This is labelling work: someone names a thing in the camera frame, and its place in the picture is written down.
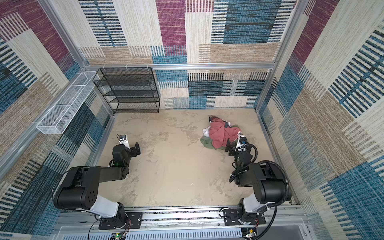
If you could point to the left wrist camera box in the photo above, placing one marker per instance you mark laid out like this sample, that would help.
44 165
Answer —
123 140

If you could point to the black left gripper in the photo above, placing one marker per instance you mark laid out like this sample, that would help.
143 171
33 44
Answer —
133 149

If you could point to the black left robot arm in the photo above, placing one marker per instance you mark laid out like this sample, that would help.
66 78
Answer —
79 191

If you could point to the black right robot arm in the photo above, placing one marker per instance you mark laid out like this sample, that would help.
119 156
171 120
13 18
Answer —
268 180

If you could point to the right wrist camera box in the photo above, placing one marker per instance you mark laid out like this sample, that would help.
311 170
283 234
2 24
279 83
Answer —
241 142

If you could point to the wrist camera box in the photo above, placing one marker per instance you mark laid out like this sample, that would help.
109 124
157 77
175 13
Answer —
123 140
241 142

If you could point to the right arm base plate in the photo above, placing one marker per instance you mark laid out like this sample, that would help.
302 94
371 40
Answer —
233 217

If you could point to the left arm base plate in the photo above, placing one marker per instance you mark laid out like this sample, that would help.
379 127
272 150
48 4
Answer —
130 220

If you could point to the black wire shelf rack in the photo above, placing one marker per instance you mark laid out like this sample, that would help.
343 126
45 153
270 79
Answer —
128 90

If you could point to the red cloth with grey trim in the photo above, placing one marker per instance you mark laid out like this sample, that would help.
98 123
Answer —
221 133

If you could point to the white slotted cable duct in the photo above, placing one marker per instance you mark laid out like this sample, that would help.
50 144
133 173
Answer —
197 234

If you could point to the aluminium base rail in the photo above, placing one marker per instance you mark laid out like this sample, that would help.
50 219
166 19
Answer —
187 217

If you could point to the green cloth with grey trim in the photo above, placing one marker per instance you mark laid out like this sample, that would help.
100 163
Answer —
207 143

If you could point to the white wire mesh basket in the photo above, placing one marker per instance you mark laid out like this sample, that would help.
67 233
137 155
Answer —
57 119

